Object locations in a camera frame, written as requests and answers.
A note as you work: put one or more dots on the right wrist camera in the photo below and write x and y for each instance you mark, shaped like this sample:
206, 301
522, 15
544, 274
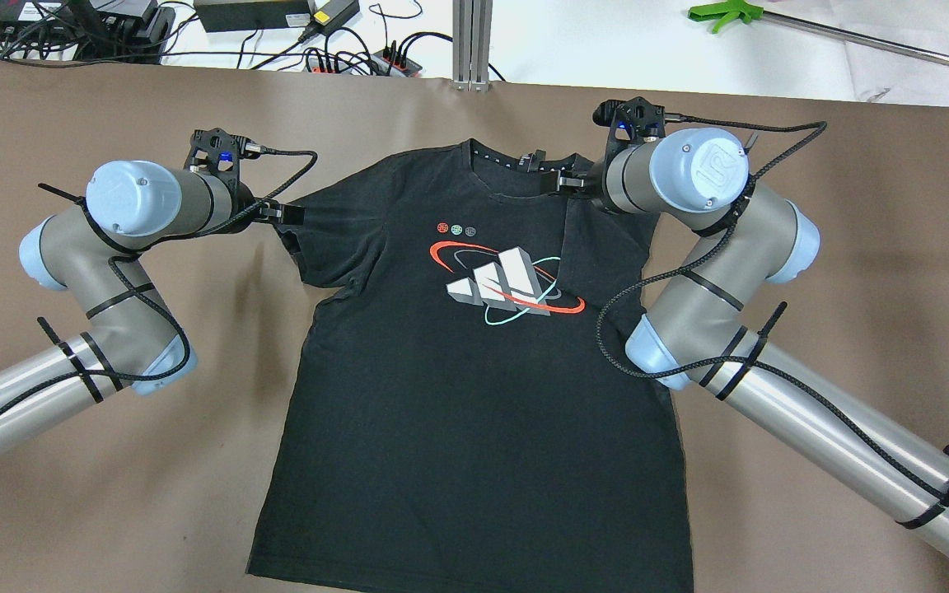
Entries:
630, 122

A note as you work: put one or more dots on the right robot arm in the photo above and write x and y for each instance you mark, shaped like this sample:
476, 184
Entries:
693, 333

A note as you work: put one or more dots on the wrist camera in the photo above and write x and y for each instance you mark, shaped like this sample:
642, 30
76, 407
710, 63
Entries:
630, 122
220, 153

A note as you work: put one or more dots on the green handled long stick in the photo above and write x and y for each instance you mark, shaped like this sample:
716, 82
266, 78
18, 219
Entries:
725, 12

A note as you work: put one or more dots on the aluminium frame post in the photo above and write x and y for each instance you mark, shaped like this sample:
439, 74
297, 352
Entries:
471, 28

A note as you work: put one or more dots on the black power strip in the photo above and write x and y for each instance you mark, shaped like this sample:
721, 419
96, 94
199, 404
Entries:
344, 62

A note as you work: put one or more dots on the black power adapter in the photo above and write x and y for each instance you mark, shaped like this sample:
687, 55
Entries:
218, 16

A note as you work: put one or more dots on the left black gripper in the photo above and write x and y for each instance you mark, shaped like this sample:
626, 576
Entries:
241, 216

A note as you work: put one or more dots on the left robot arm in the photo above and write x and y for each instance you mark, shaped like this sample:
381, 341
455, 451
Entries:
80, 318

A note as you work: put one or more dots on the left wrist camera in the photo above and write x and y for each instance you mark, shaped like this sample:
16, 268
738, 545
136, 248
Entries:
220, 153

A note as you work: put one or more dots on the black printed t-shirt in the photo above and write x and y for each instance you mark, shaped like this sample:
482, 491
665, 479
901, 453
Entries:
454, 426

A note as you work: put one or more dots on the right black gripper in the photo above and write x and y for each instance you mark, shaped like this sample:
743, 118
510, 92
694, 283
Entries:
596, 183

